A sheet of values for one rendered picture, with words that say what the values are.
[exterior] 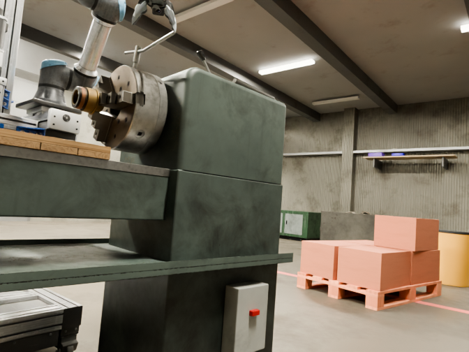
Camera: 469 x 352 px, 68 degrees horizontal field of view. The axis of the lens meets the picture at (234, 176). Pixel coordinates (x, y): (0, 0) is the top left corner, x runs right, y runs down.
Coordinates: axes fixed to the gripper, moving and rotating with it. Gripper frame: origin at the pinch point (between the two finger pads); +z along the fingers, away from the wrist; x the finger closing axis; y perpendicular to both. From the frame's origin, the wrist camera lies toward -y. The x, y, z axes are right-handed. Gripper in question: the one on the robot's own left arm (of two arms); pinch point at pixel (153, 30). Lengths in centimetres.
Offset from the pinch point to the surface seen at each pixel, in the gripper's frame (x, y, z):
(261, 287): 50, -14, 93
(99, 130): -16.4, -8.4, 36.8
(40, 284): -19, 31, 83
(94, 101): -17.4, 0.0, 28.6
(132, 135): -4.0, -0.2, 38.7
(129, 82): -6.7, -1.0, 20.1
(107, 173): -10, 10, 53
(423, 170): 621, -606, -54
